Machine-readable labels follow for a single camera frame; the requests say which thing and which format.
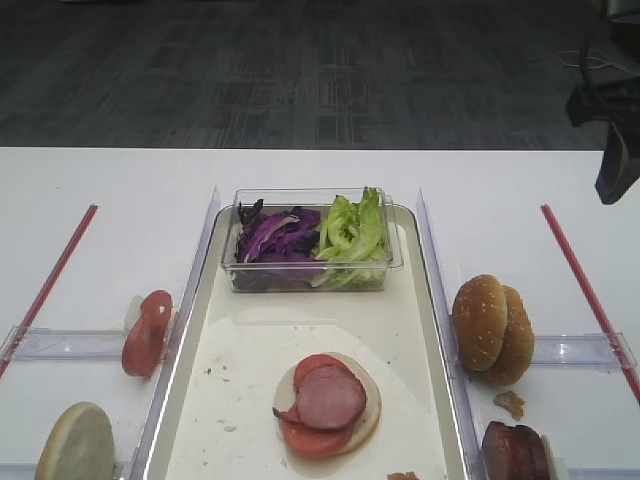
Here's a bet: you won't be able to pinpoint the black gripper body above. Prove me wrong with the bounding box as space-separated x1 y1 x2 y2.
566 77 639 205

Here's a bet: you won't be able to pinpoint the ham meat slice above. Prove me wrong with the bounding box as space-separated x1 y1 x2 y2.
272 364 367 432

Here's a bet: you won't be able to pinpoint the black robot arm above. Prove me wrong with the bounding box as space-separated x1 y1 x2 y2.
565 1 639 205

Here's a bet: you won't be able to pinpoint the green lettuce leaves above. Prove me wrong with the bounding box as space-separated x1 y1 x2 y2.
311 187 388 290

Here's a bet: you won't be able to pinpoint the stack of meat patties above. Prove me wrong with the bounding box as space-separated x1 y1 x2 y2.
481 421 551 480

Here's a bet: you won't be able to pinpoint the tomato slices on bun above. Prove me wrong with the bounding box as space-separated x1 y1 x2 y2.
274 353 365 458

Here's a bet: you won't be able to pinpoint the white tomato pusher block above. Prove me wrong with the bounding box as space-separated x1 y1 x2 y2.
123 295 144 332

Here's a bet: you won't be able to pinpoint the upright tomato slices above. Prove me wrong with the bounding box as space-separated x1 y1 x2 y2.
121 290 173 377

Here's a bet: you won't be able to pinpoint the clear tomato pusher track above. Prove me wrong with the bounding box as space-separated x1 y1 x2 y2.
1 326 129 361

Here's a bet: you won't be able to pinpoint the sesame bun top front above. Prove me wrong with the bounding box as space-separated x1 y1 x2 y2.
452 274 507 371

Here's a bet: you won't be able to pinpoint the sesame bun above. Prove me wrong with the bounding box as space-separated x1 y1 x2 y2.
486 285 535 386
452 274 507 371

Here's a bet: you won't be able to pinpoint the sesame bun top rear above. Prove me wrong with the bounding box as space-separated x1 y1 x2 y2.
486 285 535 386

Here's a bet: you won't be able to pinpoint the bun crumb on table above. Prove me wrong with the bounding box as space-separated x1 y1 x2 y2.
493 390 525 420

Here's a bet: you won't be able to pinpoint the clear plastic salad container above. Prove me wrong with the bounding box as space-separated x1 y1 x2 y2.
221 186 404 293

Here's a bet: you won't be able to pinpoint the white patty pusher block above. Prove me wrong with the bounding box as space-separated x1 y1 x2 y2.
541 435 570 480

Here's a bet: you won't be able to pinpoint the purple cabbage leaves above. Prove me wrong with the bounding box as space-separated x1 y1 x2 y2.
233 199 321 292

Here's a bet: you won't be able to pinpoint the clear patty pusher track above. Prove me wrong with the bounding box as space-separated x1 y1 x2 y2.
568 468 640 480

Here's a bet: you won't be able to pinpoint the crumb on tray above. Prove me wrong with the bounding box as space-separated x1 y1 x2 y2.
387 471 419 480

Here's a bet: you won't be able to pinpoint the bun bottom on tray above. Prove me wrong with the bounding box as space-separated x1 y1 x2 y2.
272 352 382 456

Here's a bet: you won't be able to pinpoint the metal serving tray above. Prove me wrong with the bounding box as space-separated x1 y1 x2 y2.
145 207 465 479

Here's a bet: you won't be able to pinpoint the upright bun bottom left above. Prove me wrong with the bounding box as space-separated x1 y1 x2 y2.
35 402 115 480

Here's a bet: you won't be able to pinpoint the white cable on floor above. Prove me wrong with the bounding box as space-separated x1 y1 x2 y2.
557 48 640 79

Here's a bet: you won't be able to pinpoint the right red rail strip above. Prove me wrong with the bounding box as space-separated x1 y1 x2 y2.
540 204 639 401

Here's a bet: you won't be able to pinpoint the red rail strip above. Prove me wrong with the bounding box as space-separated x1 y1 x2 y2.
540 204 639 401
1 204 98 375

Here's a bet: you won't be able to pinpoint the clear rail beside tray right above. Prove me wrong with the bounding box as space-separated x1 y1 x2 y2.
416 189 486 479

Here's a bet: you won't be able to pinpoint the clear rail beside tray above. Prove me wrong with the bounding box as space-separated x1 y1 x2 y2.
121 187 220 479
416 189 486 479

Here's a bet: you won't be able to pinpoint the left red rail strip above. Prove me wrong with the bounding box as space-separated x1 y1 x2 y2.
1 204 98 375

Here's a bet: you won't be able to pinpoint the clear rail beside tray left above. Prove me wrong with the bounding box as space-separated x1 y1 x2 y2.
121 187 220 479

